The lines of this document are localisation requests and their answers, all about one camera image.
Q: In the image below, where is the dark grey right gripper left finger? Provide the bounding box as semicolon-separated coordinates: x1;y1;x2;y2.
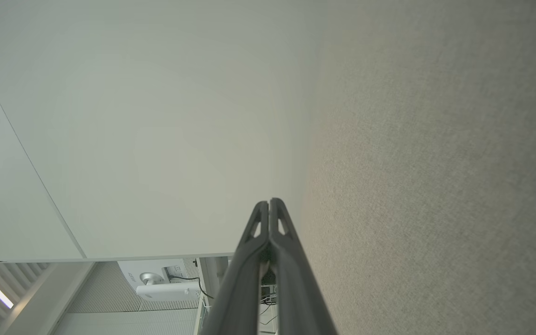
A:
201;201;269;335

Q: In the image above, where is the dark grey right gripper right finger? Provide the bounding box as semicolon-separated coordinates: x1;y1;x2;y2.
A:
269;198;338;335

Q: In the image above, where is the white projector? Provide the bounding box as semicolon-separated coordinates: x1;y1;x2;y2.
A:
118;259;202;302

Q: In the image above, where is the wide white partition panel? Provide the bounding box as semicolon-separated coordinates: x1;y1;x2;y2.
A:
0;0;315;260

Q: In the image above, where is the black projector cable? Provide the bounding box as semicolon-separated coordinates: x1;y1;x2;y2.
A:
169;275;214;300

